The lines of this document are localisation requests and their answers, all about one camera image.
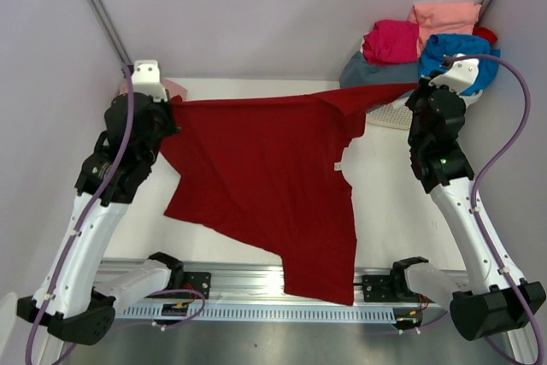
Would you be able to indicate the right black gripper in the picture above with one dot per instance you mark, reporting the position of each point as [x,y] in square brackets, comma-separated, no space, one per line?
[423,89]

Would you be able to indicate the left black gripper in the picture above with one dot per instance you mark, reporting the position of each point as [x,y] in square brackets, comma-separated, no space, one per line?
[165,108]

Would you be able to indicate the dark red t-shirt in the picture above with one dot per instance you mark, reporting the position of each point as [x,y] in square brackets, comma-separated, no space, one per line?
[262,171]

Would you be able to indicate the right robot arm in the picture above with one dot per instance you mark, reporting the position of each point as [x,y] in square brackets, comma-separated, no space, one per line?
[447,177]

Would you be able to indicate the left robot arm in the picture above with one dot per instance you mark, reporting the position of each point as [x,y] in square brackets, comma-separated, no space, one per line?
[107,184]

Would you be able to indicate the folded pink t-shirt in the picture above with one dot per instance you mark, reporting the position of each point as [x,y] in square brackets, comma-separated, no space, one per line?
[174,90]

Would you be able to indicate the white laundry basket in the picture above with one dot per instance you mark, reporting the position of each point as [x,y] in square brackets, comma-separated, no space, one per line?
[397,113]

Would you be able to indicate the magenta t-shirt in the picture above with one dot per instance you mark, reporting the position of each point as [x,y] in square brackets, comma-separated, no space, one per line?
[391,42]

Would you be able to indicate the slate blue t-shirt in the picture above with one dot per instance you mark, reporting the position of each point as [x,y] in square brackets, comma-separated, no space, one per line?
[358,72]

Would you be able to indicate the bright red t-shirt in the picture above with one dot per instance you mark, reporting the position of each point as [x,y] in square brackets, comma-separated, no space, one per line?
[486,34]

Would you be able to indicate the salmon pink t-shirt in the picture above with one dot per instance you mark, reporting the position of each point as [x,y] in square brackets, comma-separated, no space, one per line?
[443,18]

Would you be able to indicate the left corner aluminium profile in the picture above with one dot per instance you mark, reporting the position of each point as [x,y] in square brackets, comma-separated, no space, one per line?
[110,31]

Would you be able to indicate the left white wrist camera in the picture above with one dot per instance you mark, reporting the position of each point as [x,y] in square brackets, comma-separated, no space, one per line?
[147,80]

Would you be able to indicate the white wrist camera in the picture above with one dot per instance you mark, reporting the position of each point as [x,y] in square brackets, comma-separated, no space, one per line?
[460,74]
[147,80]

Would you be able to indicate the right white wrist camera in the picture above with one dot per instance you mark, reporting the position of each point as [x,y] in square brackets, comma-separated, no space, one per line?
[460,74]

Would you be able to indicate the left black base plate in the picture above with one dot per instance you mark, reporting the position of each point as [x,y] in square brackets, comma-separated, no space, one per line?
[198,281]

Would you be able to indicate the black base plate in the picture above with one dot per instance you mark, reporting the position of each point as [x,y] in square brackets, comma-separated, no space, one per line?
[198,281]
[383,288]

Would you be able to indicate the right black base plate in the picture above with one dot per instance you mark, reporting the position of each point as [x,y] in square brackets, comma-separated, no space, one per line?
[383,288]

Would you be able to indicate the aluminium mounting rail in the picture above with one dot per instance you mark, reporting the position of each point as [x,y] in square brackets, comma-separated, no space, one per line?
[239,279]

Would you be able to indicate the white slotted cable duct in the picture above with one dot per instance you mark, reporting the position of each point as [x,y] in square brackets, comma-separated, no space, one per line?
[275,313]

